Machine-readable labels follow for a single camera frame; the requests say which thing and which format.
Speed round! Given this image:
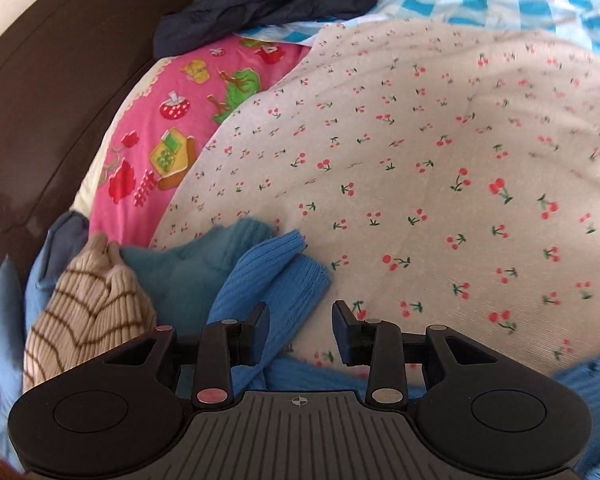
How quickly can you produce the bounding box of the pink cartoon print sheet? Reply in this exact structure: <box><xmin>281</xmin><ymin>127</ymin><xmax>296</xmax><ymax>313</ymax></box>
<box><xmin>72</xmin><ymin>35</ymin><xmax>313</xmax><ymax>251</ymax></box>

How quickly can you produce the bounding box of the teal knit sweater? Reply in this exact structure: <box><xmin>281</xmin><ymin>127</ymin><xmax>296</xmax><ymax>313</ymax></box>
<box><xmin>117</xmin><ymin>217</ymin><xmax>276</xmax><ymax>333</ymax></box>

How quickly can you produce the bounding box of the light blue cloth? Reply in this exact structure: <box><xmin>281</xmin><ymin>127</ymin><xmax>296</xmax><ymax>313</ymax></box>
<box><xmin>0</xmin><ymin>210</ymin><xmax>92</xmax><ymax>471</ymax></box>

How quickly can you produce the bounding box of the blue ribbed knit sweater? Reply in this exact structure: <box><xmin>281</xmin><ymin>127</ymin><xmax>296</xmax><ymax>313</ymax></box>
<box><xmin>205</xmin><ymin>229</ymin><xmax>600</xmax><ymax>480</ymax></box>

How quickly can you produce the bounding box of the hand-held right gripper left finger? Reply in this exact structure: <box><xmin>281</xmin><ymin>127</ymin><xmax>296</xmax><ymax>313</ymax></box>
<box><xmin>102</xmin><ymin>301</ymin><xmax>272</xmax><ymax>407</ymax></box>

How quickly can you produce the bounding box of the dark brown wooden board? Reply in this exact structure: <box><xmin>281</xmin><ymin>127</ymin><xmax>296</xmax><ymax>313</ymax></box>
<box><xmin>0</xmin><ymin>0</ymin><xmax>241</xmax><ymax>306</ymax></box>

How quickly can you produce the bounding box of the dark navy jacket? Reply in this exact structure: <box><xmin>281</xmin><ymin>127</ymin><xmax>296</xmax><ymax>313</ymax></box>
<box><xmin>152</xmin><ymin>0</ymin><xmax>392</xmax><ymax>59</ymax></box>

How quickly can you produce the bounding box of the cherry print bed sheet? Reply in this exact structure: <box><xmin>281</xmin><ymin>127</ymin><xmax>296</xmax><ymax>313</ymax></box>
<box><xmin>147</xmin><ymin>17</ymin><xmax>600</xmax><ymax>376</ymax></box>

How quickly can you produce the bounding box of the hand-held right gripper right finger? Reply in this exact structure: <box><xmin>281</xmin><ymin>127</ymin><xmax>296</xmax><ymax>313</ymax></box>
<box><xmin>332</xmin><ymin>300</ymin><xmax>500</xmax><ymax>407</ymax></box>

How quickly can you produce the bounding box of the beige brown-striped knit sweater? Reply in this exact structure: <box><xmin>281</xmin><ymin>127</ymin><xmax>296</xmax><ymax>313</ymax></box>
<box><xmin>22</xmin><ymin>232</ymin><xmax>158</xmax><ymax>396</ymax></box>

